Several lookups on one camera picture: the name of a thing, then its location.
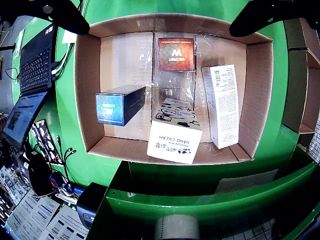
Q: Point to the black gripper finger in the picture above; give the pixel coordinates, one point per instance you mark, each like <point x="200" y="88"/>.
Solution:
<point x="275" y="10"/>
<point x="37" y="10"/>

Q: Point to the red and silver carton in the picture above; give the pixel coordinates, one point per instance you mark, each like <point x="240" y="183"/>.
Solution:
<point x="176" y="53"/>

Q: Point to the blue carton with W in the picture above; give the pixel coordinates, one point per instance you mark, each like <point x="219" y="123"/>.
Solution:
<point x="110" y="110"/>

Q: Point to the large flat cardboard tray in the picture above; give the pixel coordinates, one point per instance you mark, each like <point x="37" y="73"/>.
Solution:
<point x="257" y="87"/>

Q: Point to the white card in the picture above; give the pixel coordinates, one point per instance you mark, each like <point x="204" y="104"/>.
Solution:
<point x="68" y="37"/>

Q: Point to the black laptop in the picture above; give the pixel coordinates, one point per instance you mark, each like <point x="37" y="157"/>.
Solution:
<point x="35" y="65"/>

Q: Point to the long white printed carton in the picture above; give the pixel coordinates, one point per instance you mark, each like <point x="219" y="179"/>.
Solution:
<point x="225" y="107"/>

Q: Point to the black connector board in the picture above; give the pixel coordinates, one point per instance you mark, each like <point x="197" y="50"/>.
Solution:
<point x="46" y="142"/>

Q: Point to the cow print hand cream carton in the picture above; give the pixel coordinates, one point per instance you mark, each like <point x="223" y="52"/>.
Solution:
<point x="172" y="142"/>

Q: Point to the black rounded bag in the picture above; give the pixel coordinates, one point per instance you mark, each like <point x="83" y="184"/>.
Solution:
<point x="40" y="180"/>

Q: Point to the grey label plate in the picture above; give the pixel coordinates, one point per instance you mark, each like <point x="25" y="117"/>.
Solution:
<point x="245" y="182"/>

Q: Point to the black plastic device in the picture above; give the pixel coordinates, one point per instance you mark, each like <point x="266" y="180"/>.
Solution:
<point x="91" y="205"/>

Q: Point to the printed paper sheet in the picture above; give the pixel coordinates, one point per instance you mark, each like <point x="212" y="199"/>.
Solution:
<point x="32" y="215"/>
<point x="67" y="222"/>

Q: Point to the green curved metal chute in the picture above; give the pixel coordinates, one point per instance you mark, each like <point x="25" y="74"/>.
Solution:
<point x="175" y="205"/>

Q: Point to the grey roll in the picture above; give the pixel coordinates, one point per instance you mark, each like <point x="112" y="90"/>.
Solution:
<point x="175" y="227"/>

